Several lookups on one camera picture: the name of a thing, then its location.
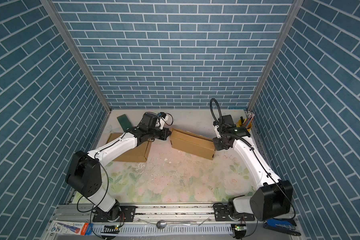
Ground cardboard box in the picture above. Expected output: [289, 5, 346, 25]
[99, 133, 151, 165]
[170, 129, 216, 161]

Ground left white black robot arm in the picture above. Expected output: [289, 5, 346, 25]
[66, 112, 173, 222]

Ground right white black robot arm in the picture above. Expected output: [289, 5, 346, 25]
[213, 115, 293, 221]

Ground pens in cup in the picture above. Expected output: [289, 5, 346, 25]
[246, 112, 255, 124]

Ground yellow pen cup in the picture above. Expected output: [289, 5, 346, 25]
[236, 119, 252, 132]

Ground green rectangular sponge block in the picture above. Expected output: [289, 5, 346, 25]
[117, 114, 134, 133]

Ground metal spoon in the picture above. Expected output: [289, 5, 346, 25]
[138, 219, 209, 230]

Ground blue black pliers tool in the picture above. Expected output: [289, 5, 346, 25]
[263, 219, 301, 236]

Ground white blue product package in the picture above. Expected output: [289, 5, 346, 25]
[48, 221, 93, 236]

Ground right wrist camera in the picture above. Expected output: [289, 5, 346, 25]
[214, 125, 221, 139]

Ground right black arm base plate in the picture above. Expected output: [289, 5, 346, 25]
[212, 203, 255, 222]

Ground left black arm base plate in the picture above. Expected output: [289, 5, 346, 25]
[92, 206, 137, 223]

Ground white slotted cable duct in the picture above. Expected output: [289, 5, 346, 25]
[92, 224, 233, 237]

